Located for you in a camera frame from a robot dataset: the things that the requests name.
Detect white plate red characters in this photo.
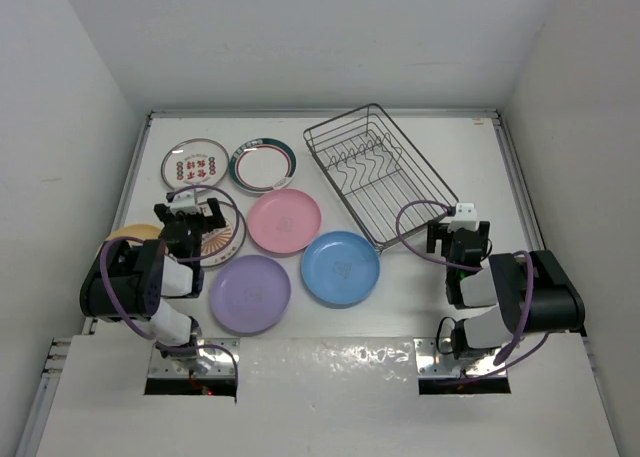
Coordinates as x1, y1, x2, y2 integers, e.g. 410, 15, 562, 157
160, 138, 229, 190

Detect white plate green rim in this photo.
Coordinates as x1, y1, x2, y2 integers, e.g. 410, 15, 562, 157
229, 138, 297, 194

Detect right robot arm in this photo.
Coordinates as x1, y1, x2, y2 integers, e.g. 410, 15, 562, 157
426, 221, 586, 366

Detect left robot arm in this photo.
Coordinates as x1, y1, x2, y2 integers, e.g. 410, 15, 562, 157
79, 191, 226, 374

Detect white plate orange sunburst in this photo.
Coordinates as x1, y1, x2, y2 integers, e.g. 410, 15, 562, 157
200, 202, 247, 270

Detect yellow plastic plate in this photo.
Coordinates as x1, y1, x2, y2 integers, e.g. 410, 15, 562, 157
106, 224, 161, 241

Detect pink plastic plate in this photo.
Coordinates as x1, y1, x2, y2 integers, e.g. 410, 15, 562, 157
247, 188, 322, 254

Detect purple plastic plate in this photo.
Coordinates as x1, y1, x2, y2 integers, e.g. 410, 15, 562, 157
209, 254, 291, 335

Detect blue plastic plate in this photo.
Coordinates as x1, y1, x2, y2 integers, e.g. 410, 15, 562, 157
301, 231, 380, 308

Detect white front cover board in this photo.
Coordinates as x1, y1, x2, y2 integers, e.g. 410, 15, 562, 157
38, 330, 617, 456

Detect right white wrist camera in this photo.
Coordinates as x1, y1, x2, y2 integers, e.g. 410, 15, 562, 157
447, 202, 479, 233

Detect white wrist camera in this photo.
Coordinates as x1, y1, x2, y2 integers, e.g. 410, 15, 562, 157
447, 202, 479, 233
169, 194, 201, 215

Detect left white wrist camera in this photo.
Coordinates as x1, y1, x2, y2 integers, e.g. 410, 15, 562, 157
169, 194, 201, 215

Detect metal wire dish rack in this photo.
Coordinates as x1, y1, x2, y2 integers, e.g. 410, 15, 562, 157
303, 103, 458, 252

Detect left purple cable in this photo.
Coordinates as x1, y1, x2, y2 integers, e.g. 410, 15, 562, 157
98, 184, 241, 393

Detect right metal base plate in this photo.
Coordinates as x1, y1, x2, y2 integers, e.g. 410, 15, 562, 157
414, 337, 498, 380

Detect metal base plate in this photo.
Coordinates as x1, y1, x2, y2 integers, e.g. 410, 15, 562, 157
147, 338, 240, 380
414, 337, 498, 380

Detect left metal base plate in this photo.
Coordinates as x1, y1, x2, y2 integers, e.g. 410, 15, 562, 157
147, 338, 240, 380

